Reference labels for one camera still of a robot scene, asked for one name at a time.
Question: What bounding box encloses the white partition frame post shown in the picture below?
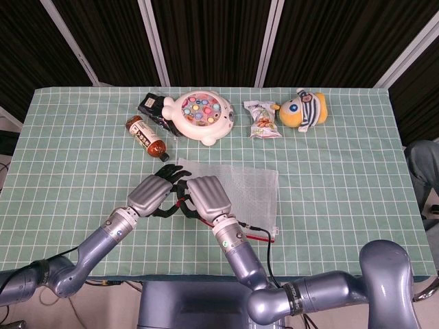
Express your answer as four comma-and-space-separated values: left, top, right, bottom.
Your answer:
137, 0, 171, 87
40, 0, 101, 86
375, 13, 439, 88
254, 0, 285, 87

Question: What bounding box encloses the chrome chair base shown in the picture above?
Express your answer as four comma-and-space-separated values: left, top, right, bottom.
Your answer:
413, 284, 439, 302

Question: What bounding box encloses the clear zip pouch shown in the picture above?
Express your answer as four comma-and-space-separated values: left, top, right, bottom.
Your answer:
177, 157, 281, 244

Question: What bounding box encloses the green checked tablecloth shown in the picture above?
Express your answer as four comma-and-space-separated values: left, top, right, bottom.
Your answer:
0, 86, 435, 284

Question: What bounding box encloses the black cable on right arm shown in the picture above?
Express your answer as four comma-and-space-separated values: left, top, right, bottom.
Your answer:
239, 221, 285, 289

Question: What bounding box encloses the black plastic packet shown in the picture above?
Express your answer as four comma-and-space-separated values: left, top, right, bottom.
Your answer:
137, 92, 185, 138

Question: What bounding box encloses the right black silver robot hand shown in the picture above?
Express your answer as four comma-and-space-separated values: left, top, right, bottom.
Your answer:
172, 175, 233, 223

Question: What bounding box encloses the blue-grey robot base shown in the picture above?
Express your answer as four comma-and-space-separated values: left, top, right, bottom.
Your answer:
137, 281, 287, 329

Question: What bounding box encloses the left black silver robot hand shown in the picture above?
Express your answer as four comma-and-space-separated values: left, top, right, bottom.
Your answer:
126, 164, 193, 219

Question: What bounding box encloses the white fishing game toy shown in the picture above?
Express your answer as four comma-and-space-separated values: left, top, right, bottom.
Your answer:
161, 90, 237, 147

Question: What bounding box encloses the brown tea bottle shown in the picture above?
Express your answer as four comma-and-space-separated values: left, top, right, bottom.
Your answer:
124, 115, 171, 162

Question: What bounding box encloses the yellow plush toy striped shirt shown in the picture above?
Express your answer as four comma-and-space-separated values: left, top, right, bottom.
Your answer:
270, 88, 329, 134

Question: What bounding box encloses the person leg in jeans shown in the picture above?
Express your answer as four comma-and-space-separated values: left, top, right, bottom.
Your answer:
404, 139, 439, 220

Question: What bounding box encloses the snack packet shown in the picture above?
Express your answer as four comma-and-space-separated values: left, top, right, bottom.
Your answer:
243, 100, 283, 140

